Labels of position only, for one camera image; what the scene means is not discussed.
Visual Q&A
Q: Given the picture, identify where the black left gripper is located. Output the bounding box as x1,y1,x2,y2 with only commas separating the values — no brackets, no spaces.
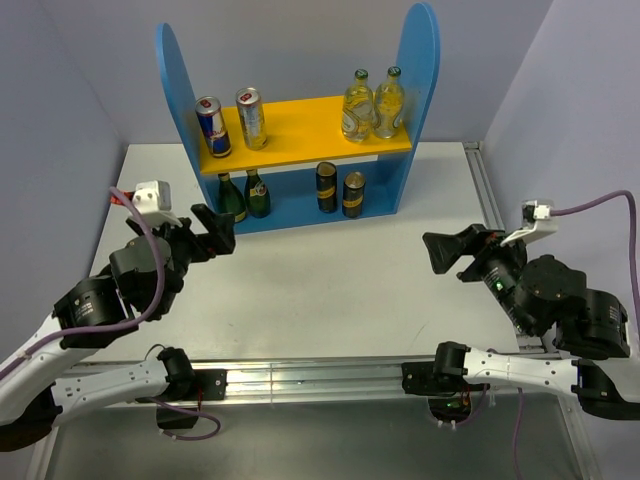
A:
130,202,236,314

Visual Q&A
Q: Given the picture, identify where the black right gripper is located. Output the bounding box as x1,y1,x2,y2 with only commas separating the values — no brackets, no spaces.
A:
418,220,534,332

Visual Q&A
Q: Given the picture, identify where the black gold can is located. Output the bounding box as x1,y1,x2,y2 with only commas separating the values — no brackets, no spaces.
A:
342,171,366,218

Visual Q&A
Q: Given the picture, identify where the black yellow can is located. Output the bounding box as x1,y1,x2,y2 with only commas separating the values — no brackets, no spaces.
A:
315,161,337,213

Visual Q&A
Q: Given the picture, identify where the blue silver Red Bull can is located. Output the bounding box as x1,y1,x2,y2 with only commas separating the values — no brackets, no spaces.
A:
195,96,232,158

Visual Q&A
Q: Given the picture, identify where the clear yellow glass bottle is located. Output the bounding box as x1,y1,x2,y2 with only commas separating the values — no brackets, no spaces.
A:
373,66,405,139

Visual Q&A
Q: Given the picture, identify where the clear bottle green cap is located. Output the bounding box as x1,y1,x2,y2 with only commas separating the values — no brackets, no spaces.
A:
341,69,374,142

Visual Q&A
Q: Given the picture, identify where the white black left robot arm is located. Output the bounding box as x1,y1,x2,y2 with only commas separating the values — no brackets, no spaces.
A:
1,204,236,452

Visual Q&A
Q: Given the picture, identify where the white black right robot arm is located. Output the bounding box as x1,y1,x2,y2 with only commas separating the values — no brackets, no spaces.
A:
418,224,639,421

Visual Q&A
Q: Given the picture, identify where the blue and yellow shelf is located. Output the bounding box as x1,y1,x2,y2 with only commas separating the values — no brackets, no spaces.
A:
155,3,441,234

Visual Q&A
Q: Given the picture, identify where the dark green glass bottle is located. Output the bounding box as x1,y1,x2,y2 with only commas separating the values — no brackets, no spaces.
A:
218,173,247,223

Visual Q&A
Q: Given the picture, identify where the green Perrier bottle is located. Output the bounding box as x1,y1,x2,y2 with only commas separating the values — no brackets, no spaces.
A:
244,169,271,218

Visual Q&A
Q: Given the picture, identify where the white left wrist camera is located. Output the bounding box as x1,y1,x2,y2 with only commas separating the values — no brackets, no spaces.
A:
132,180,175,225

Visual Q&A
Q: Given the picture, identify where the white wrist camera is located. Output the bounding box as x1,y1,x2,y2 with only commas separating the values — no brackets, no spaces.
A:
132,180,175,225
500,199,558,247

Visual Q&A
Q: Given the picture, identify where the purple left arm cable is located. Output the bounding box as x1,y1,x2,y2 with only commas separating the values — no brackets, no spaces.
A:
0,186,221,441

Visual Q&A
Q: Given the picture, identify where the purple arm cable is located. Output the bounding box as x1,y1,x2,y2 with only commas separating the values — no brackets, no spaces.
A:
512,189,640,480
0,186,221,441

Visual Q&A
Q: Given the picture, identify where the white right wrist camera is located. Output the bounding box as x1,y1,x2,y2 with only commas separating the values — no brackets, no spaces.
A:
500,199,558,247

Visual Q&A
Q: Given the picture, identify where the aluminium rail frame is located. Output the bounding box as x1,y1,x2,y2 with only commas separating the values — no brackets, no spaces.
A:
28,143,601,479

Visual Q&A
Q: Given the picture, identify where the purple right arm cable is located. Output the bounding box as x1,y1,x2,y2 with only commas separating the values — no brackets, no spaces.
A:
512,189,640,480

